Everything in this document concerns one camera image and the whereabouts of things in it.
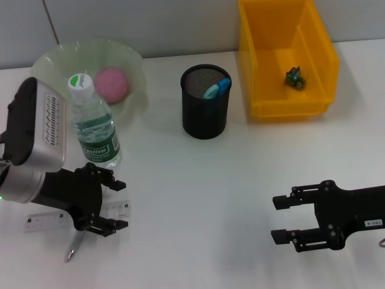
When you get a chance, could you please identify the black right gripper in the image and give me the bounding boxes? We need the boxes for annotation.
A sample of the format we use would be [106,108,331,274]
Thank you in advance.
[270,179,385,253]

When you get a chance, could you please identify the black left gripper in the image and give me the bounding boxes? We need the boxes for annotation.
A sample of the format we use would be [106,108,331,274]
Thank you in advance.
[29,162,129,237]

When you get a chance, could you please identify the clear green-label water bottle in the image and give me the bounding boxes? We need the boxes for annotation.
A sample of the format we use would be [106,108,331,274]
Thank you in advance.
[67,73,123,169]

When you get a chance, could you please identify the pink peach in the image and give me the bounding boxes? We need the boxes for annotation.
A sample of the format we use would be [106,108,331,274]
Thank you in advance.
[94,66,131,105]

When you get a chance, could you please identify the green plastic wrapper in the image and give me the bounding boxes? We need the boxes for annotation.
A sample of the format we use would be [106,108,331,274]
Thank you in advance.
[284,65,307,90]

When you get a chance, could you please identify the blue scissors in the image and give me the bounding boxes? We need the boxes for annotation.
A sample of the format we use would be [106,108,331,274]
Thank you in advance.
[203,78,232,100]

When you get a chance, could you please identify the clear plastic ruler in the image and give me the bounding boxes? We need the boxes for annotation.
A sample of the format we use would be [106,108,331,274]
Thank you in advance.
[23,199,132,233]

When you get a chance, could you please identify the silver pen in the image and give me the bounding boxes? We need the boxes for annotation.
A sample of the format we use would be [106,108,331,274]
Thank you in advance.
[64,230,88,263]

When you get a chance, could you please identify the black mesh pen holder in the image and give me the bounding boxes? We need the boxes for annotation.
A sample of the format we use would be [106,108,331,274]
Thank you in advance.
[179,63,232,140]

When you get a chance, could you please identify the pale green wavy fruit plate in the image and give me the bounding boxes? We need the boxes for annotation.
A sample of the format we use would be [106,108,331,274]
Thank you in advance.
[29,38,150,121]

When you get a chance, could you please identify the yellow plastic bin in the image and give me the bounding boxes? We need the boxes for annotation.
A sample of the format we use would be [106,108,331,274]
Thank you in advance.
[238,0,340,119]

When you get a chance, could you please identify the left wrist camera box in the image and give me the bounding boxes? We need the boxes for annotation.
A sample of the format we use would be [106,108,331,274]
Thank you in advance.
[0,76,67,173]

